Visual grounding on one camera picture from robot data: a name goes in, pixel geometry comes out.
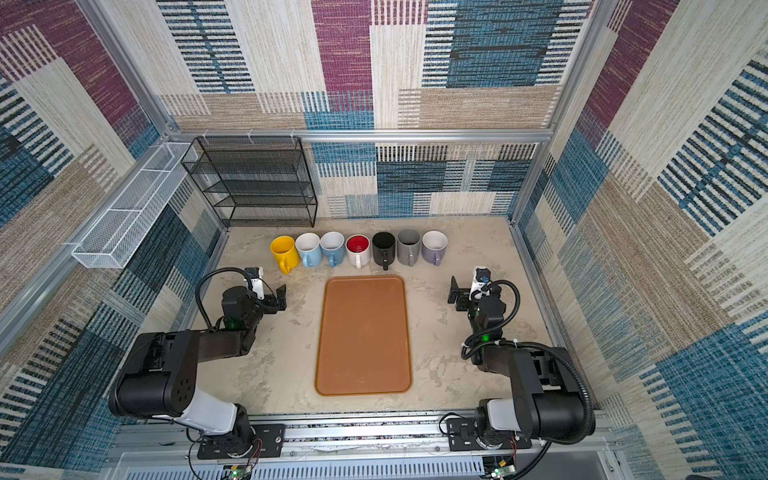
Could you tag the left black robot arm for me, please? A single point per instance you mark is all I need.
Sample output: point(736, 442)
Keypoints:
point(158, 377)

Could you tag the yellow mug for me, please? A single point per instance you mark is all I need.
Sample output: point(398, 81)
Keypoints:
point(285, 253)

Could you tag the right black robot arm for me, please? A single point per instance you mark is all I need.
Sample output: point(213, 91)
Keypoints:
point(549, 400)

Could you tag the aluminium mounting rail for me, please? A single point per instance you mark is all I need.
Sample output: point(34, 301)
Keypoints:
point(367, 445)

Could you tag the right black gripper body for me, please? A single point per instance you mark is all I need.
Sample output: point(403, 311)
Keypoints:
point(464, 304)

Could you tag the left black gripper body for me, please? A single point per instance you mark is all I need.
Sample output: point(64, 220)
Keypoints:
point(266, 305)

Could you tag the white wire mesh basket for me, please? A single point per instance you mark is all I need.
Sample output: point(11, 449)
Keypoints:
point(117, 234)

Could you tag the brown plastic tray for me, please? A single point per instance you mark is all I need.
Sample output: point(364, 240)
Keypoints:
point(364, 343)

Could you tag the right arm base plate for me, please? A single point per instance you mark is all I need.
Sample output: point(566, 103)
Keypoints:
point(462, 434)

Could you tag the black mug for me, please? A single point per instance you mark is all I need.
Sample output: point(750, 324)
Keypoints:
point(384, 249)

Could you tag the black wire shelf rack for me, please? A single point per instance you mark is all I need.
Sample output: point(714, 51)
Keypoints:
point(254, 181)

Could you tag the grey mug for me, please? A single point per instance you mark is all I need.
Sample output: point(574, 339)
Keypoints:
point(408, 247)

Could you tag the white mug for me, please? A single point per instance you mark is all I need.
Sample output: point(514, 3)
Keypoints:
point(358, 250)

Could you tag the teal blue mug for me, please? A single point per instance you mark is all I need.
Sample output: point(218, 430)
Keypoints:
point(333, 247)

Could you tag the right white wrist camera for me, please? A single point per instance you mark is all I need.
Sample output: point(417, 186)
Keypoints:
point(481, 277)

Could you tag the light blue mug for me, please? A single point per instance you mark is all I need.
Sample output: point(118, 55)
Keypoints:
point(309, 249)

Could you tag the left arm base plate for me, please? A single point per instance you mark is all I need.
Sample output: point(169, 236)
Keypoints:
point(261, 441)

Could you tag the purple mug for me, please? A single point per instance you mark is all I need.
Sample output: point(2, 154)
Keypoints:
point(434, 246)

